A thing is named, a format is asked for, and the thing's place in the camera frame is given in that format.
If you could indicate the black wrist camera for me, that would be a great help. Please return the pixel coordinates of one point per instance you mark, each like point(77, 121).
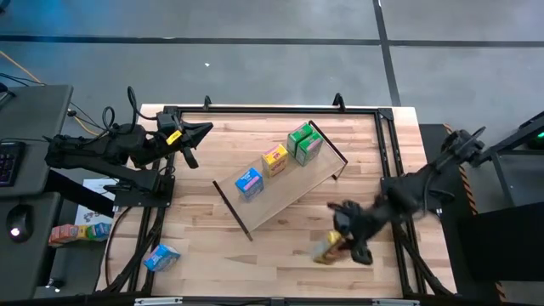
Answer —
point(342, 222)
point(168, 122)

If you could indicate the black computer mouse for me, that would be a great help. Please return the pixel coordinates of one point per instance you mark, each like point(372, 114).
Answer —
point(19, 223)

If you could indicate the black metal stand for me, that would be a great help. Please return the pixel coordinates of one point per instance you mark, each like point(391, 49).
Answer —
point(510, 146)

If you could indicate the large black box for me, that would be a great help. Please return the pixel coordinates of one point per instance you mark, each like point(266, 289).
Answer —
point(501, 242)

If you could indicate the yellow mini cereal box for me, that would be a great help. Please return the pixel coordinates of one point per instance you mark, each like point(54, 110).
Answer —
point(327, 251)
point(275, 160)

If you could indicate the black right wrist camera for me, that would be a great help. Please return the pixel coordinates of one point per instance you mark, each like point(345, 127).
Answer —
point(342, 222)

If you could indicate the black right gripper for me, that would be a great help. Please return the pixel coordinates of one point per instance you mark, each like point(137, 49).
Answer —
point(361, 221)

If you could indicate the yellow tape label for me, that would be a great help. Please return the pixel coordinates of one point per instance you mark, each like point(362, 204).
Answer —
point(174, 137)

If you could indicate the grey desk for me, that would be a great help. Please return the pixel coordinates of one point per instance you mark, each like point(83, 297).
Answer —
point(34, 127)

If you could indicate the blue mini cereal box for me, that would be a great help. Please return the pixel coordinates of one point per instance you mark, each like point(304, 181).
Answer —
point(249, 183)
point(161, 258)

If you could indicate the black keyboard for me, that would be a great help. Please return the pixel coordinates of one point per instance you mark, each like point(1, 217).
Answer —
point(10, 163)

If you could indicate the white printed paper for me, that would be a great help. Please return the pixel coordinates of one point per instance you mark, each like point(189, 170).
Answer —
point(95, 189)

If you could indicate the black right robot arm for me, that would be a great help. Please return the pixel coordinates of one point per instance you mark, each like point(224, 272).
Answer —
point(408, 193)

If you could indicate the black aluminium table frame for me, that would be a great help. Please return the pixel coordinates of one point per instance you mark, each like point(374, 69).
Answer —
point(276, 111)

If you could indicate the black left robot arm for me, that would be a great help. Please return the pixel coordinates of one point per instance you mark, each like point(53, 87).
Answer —
point(110, 153)

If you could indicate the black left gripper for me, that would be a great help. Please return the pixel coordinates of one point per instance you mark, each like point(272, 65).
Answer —
point(170, 146)

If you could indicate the silver edge bracket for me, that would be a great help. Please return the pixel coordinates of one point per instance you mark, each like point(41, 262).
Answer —
point(395, 302)
point(158, 301)

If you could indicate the green mini cereal box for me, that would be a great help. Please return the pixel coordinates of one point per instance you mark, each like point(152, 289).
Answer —
point(310, 149)
point(299, 135)

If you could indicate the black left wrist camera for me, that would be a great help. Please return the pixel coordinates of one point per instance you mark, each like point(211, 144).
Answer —
point(168, 122)

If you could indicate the colourful cereal box pack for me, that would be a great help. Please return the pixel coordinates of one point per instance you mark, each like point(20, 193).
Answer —
point(76, 232)

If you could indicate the wooden shelf black metal frame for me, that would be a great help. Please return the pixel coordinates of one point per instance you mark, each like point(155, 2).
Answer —
point(297, 183)

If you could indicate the black frame clamp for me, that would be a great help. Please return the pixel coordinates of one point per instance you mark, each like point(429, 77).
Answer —
point(207, 103)
point(338, 102)

